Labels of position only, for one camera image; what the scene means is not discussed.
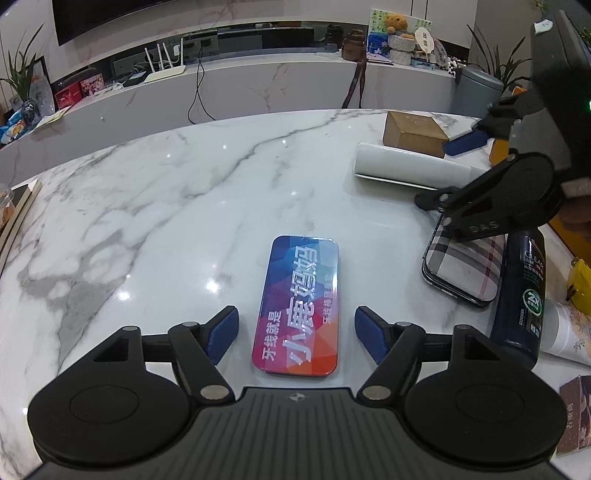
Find stack of books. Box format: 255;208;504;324
0;180;44;268

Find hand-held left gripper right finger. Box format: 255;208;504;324
355;305;504;401

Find brown cardboard box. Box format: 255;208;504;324
382;111;451;160

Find dark shampoo bottle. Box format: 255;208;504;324
489;228;548;370

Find black television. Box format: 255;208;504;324
51;0;241;47

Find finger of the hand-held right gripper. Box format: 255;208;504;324
414;159;511;243
442;90;539;158

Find brown teddy bear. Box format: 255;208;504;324
385;13;411;35

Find white router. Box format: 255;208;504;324
143;39;186;84

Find white floral tube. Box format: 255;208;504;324
538;298;591;367

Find black cable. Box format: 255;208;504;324
187;46;206;124

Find yellow paper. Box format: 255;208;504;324
34;108;70;127

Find brown camera bag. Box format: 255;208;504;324
342;28;369;109

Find brown patterned box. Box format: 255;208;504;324
556;375;591;455

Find colourful tin box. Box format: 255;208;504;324
252;235;345;380

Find blue snack packets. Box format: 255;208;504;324
0;111;28;144

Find clear snack container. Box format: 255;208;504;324
0;182;14;232

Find long white box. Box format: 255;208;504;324
353;142;485;192

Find white round fan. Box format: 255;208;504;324
413;25;437;63

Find framed picture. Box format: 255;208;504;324
28;55;52;116

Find plaid glasses case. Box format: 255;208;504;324
421;222;509;309

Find grey lidded bin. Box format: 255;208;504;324
455;67;504;118

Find green potted plant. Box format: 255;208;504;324
466;23;532;93
0;23;47;107

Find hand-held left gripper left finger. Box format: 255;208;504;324
90;305;241;401

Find yellow plastic object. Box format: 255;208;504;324
566;258;591;303

